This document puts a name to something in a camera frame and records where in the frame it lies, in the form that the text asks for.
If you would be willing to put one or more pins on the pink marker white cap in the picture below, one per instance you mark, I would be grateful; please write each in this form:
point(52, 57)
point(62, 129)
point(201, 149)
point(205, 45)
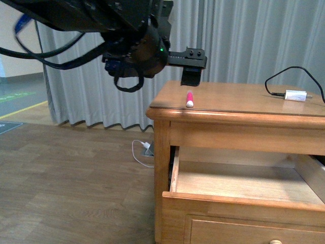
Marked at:
point(189, 99)

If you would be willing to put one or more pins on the white floor charger plug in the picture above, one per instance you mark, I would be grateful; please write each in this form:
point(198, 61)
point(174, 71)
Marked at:
point(146, 144)

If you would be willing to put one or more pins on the grey curtain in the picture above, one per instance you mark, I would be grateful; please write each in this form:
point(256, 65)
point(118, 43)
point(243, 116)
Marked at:
point(261, 42)

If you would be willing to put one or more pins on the white charger adapter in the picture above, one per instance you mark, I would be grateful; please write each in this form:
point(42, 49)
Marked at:
point(297, 95)

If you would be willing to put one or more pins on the metal floor outlet box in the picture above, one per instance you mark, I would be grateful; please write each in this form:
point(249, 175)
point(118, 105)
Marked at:
point(148, 152)

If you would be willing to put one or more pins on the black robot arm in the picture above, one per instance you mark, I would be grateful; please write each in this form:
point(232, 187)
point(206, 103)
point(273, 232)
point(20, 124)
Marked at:
point(80, 16)

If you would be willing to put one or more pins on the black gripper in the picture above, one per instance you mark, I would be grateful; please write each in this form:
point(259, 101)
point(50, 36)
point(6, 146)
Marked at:
point(142, 31)

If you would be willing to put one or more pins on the wooden drawer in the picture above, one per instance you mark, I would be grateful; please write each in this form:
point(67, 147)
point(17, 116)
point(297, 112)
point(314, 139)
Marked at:
point(236, 196)

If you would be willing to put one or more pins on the wooden nightstand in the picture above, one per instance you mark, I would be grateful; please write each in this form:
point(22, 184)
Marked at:
point(233, 117)

